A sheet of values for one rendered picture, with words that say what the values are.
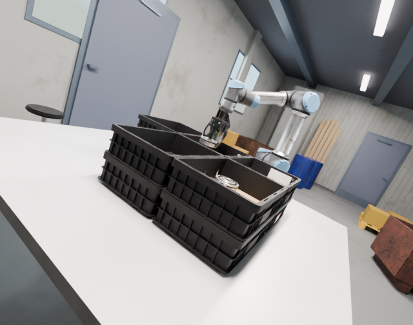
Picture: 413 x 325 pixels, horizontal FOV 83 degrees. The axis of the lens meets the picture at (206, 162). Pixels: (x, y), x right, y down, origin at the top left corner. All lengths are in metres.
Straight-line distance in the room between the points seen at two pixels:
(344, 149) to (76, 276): 8.38
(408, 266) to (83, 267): 3.33
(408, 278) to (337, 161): 5.51
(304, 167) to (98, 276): 6.09
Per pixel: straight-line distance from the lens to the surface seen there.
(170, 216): 0.74
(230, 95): 1.25
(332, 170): 8.63
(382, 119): 8.76
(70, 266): 0.61
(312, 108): 1.52
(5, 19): 3.03
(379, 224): 5.73
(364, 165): 8.59
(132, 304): 0.56
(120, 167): 0.87
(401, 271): 3.56
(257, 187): 1.00
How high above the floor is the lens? 1.11
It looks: 13 degrees down
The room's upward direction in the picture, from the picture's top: 22 degrees clockwise
